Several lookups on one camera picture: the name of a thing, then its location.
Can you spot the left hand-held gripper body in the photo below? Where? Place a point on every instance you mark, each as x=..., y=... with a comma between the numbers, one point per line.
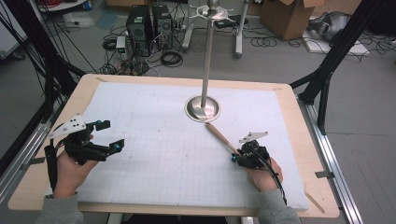
x=77, y=146

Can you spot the white grid mat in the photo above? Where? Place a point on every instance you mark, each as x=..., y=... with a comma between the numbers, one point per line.
x=155, y=155

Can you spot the thin wooden strip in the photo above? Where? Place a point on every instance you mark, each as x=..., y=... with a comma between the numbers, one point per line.
x=315, y=202

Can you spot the black metal frame post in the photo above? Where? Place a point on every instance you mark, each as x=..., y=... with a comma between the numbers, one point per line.
x=339, y=46
x=40, y=53

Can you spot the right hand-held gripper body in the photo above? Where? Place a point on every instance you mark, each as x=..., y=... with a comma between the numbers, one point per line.
x=253, y=154

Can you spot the brown cardboard box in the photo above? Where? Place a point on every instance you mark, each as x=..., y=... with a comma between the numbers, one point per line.
x=286, y=17

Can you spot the small metal bracket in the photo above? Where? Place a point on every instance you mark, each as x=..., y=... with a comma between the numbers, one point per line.
x=324, y=174
x=32, y=162

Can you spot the person's left hand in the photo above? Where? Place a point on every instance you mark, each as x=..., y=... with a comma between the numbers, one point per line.
x=70, y=177

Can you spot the black power adapter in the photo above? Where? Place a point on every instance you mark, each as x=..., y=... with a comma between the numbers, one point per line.
x=232, y=22

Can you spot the small white electronic box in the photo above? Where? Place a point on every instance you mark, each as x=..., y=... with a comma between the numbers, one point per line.
x=120, y=46

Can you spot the steel utensil hanging stand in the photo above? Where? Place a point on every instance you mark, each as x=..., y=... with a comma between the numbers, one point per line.
x=207, y=62

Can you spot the flat white board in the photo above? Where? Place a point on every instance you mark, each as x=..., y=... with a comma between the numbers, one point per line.
x=351, y=49

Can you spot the person's right hand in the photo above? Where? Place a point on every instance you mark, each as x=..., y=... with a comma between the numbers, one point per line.
x=264, y=179

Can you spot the large black computer tower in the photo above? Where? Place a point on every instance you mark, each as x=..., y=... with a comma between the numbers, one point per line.
x=139, y=28

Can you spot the grey bag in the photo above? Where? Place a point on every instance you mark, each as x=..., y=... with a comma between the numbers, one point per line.
x=330, y=26

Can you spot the aluminium rail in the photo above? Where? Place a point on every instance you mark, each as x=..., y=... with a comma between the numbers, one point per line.
x=336, y=161
x=21, y=158

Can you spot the slim black computer tower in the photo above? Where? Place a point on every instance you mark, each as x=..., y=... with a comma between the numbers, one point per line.
x=162, y=26

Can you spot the white metal stand frame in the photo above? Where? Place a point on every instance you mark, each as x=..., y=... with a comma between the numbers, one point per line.
x=239, y=37

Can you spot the clear plastic bag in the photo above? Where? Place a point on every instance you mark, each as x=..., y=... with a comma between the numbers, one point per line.
x=79, y=19

